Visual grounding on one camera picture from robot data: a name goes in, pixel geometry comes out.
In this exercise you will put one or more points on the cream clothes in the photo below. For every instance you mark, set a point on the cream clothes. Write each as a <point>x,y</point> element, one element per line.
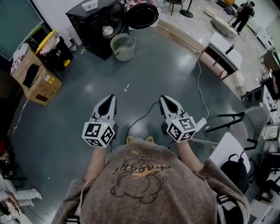
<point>107,30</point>

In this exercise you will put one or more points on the brown cardboard box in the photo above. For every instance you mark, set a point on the brown cardboard box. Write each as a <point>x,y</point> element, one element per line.
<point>43,89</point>

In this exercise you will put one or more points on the black chair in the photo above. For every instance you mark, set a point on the black chair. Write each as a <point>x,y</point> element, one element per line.
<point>172,4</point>

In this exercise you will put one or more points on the person's brown printed t-shirt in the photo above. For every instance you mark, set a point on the person's brown printed t-shirt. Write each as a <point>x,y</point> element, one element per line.
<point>142,197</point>

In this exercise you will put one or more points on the grey chair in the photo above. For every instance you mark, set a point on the grey chair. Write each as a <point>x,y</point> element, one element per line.
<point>258,116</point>

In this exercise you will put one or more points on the person's yellow shoe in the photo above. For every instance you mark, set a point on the person's yellow shoe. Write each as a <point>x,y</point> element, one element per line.
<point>149,138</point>
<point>130,139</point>

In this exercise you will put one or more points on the white pink cloth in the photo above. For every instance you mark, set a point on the white pink cloth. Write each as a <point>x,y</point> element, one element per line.
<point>19,52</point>

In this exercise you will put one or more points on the black bin with yellow lid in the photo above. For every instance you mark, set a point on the black bin with yellow lid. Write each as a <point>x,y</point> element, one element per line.
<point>57,57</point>

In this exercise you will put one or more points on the white plastic box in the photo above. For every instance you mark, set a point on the white plastic box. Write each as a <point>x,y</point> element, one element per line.
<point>90,4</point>

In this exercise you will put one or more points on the white power adapter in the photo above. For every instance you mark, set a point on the white power adapter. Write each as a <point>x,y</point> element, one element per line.
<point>201,124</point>

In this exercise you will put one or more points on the round beige cushion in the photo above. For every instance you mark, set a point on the round beige cushion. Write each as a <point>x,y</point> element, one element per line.
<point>214,11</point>

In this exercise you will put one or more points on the white top wooden table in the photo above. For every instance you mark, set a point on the white top wooden table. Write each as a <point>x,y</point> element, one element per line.
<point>225,48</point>

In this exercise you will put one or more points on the oblong beige cushion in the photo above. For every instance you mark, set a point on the oblong beige cushion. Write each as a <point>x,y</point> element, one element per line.
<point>223,26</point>

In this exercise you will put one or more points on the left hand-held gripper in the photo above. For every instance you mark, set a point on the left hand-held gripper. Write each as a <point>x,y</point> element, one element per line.
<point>94,131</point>

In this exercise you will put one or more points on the round black washing machine door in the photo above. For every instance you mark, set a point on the round black washing machine door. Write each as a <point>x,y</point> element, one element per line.
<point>142,15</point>

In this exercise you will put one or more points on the black backpack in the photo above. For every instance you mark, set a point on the black backpack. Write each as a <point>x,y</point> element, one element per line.
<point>235,172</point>

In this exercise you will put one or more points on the black framed glass partition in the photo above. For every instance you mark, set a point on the black framed glass partition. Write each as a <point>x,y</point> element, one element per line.
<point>15,26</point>

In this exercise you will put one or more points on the person's left forearm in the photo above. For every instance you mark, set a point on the person's left forearm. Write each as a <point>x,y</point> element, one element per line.
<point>96,162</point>

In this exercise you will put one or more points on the pale green laundry basket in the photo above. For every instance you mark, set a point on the pale green laundry basket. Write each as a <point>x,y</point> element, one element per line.
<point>122,54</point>

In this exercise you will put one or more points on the black standing fan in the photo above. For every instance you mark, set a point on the black standing fan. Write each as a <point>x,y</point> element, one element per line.
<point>186,13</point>

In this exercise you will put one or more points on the black washing machine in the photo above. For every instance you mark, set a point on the black washing machine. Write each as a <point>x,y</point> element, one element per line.
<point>94,32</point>

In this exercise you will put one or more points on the pile of red label bags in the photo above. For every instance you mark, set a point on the pile of red label bags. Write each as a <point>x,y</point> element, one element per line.
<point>140,1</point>

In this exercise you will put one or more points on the white chair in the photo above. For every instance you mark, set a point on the white chair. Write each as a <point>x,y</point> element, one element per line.
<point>223,144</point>

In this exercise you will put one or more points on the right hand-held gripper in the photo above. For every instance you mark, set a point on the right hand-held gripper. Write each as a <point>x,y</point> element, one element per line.
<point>181,129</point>

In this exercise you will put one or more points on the person's right forearm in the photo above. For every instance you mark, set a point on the person's right forearm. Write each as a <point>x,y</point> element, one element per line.
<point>188,155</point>

